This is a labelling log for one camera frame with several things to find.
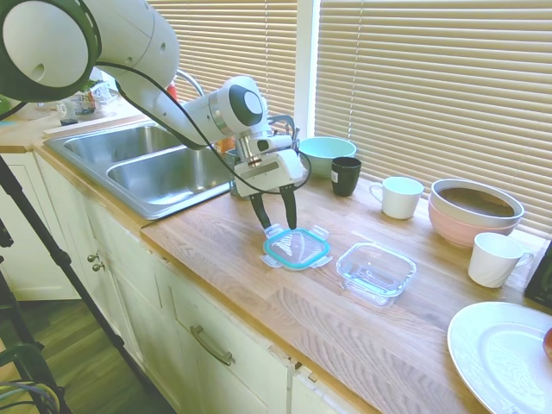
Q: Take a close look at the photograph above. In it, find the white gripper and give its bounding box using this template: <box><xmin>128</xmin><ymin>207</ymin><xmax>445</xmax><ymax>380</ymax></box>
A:
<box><xmin>234</xmin><ymin>149</ymin><xmax>304</xmax><ymax>232</ymax></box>

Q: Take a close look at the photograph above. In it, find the clear lid with teal seal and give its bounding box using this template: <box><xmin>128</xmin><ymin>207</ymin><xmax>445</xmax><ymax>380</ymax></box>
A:
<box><xmin>260</xmin><ymin>223</ymin><xmax>333</xmax><ymax>272</ymax></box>

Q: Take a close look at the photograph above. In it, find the square glass food container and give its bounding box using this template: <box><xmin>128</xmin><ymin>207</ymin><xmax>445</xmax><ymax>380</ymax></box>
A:
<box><xmin>336</xmin><ymin>241</ymin><xmax>417</xmax><ymax>308</ymax></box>

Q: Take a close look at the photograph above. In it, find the teal bowl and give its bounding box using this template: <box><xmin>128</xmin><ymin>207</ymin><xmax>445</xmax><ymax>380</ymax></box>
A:
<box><xmin>297</xmin><ymin>136</ymin><xmax>358</xmax><ymax>179</ymax></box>

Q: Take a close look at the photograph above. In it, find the black cup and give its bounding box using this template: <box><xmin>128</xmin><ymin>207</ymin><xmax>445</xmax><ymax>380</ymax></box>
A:
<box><xmin>330</xmin><ymin>157</ymin><xmax>362</xmax><ymax>198</ymax></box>

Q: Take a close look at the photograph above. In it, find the metal utensil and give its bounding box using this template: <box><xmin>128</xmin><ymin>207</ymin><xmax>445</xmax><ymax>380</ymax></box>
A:
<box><xmin>283</xmin><ymin>122</ymin><xmax>301</xmax><ymax>150</ymax></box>

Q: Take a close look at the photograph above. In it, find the grey plastic cutlery basket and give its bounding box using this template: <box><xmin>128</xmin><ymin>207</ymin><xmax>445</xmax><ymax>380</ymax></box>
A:
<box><xmin>228</xmin><ymin>114</ymin><xmax>302</xmax><ymax>199</ymax></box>

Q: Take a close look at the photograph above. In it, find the white mug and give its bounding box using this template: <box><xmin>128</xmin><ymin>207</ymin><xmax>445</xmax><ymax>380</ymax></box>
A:
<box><xmin>368</xmin><ymin>176</ymin><xmax>425</xmax><ymax>220</ymax></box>
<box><xmin>467</xmin><ymin>232</ymin><xmax>536</xmax><ymax>289</ymax></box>

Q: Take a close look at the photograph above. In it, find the stainless steel double sink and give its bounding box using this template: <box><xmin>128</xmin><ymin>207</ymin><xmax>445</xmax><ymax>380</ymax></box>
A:
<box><xmin>42</xmin><ymin>122</ymin><xmax>237</xmax><ymax>221</ymax></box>

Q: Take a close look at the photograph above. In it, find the chrome faucet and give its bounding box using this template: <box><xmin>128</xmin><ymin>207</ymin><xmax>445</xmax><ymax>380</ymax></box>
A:
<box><xmin>174</xmin><ymin>70</ymin><xmax>204</xmax><ymax>99</ymax></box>

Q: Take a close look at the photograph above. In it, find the white kitchen cabinet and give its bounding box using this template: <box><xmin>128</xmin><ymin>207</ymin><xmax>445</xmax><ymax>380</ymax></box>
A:
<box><xmin>0</xmin><ymin>146</ymin><xmax>372</xmax><ymax>414</ymax></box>

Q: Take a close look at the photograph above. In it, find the narrow beige window blind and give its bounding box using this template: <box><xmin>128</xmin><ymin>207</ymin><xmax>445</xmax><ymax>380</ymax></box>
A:
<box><xmin>146</xmin><ymin>0</ymin><xmax>299</xmax><ymax>146</ymax></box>

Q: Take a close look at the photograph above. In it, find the pink bowl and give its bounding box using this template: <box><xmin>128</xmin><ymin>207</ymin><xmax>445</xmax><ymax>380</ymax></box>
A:
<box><xmin>428</xmin><ymin>195</ymin><xmax>523</xmax><ymax>249</ymax></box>

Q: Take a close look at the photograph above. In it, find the wide beige window blind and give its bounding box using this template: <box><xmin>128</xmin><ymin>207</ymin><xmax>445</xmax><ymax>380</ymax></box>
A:
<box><xmin>313</xmin><ymin>0</ymin><xmax>552</xmax><ymax>237</ymax></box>

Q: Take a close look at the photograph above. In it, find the grey bowl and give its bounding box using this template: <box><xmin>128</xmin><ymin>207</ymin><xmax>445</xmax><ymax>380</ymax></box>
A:
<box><xmin>430</xmin><ymin>178</ymin><xmax>526</xmax><ymax>230</ymax></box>

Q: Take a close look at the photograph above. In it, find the black tripod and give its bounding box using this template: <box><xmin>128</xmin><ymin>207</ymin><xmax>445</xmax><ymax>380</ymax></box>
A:
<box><xmin>0</xmin><ymin>154</ymin><xmax>146</xmax><ymax>380</ymax></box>

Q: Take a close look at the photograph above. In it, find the white plate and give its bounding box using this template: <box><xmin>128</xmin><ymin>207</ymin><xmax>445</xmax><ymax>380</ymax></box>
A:
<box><xmin>447</xmin><ymin>301</ymin><xmax>552</xmax><ymax>414</ymax></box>

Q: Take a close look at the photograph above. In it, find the black appliance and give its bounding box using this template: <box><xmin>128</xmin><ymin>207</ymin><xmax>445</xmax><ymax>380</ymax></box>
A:
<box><xmin>523</xmin><ymin>240</ymin><xmax>552</xmax><ymax>310</ymax></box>

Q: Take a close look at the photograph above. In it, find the green round object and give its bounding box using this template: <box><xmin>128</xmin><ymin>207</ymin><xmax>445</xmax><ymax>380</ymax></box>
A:
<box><xmin>0</xmin><ymin>95</ymin><xmax>22</xmax><ymax>116</ymax></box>

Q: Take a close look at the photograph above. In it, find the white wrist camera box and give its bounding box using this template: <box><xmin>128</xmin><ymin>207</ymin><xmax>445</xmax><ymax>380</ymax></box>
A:
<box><xmin>254</xmin><ymin>136</ymin><xmax>295</xmax><ymax>154</ymax></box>

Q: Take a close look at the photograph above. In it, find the metal drawer handle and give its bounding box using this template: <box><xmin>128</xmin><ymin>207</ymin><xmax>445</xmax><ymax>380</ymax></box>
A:
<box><xmin>189</xmin><ymin>324</ymin><xmax>236</xmax><ymax>367</ymax></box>

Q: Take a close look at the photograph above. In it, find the green metal frame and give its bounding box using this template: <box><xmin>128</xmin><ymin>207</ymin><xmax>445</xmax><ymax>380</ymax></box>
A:
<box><xmin>0</xmin><ymin>341</ymin><xmax>68</xmax><ymax>414</ymax></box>

